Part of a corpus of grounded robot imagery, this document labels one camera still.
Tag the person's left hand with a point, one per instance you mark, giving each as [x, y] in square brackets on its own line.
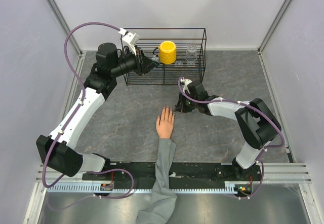
[165, 123]

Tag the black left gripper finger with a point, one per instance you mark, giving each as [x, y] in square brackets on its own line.
[147, 59]
[150, 65]

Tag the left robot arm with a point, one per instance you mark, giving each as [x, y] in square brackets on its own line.
[57, 150]

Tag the glitter nail polish bottle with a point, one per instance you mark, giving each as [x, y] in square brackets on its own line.
[155, 58]

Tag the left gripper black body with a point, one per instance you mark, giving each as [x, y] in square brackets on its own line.
[139, 61]

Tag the yellow mug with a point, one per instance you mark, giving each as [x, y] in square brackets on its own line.
[167, 52]

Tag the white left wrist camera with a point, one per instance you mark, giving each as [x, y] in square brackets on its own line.
[130, 39]

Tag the clear upturned glass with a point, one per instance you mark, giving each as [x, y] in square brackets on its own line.
[191, 54]

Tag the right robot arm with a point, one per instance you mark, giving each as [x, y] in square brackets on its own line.
[259, 127]

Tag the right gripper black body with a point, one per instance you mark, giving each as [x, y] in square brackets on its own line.
[187, 104]

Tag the small clear glass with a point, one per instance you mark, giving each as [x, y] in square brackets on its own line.
[178, 63]

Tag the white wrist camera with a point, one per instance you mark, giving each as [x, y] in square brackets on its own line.
[130, 39]
[184, 83]

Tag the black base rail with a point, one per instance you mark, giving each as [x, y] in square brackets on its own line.
[187, 176]

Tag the black wire dish rack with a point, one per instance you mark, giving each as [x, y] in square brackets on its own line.
[168, 74]

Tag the grey sleeved forearm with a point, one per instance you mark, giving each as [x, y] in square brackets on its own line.
[163, 199]

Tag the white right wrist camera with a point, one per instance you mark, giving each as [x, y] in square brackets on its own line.
[184, 83]

